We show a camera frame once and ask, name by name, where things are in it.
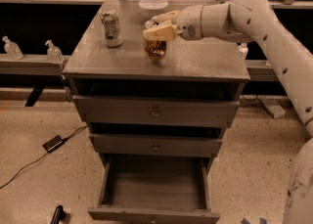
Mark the clear pump bottle far left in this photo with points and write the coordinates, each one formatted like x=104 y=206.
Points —
x=12 y=49

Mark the black cylinder on floor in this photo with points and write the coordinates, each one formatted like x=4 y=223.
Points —
x=58 y=215

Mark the clear pump bottle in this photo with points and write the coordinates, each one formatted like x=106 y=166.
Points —
x=243 y=49
x=12 y=49
x=54 y=53

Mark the clear pump bottle right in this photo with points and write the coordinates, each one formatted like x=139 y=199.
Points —
x=243 y=49

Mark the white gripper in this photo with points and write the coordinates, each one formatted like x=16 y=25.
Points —
x=189 y=22

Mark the orange soda can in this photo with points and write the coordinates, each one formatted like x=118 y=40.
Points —
x=155 y=50

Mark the grey brick on floor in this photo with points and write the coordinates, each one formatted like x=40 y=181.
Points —
x=273 y=107

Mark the grey open bottom drawer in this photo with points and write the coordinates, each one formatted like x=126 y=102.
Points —
x=154 y=190

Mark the grey metal drawer cabinet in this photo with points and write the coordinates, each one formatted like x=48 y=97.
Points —
x=206 y=70

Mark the white bowl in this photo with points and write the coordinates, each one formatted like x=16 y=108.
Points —
x=150 y=8

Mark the grey middle drawer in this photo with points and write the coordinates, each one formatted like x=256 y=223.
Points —
x=155 y=145

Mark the grey top drawer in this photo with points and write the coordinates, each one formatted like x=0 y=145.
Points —
x=151 y=111

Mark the black power adapter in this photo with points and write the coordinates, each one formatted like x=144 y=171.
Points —
x=52 y=144

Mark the green white soda can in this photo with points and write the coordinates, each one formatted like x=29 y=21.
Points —
x=110 y=21

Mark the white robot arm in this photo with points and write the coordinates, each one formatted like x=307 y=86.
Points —
x=255 y=20

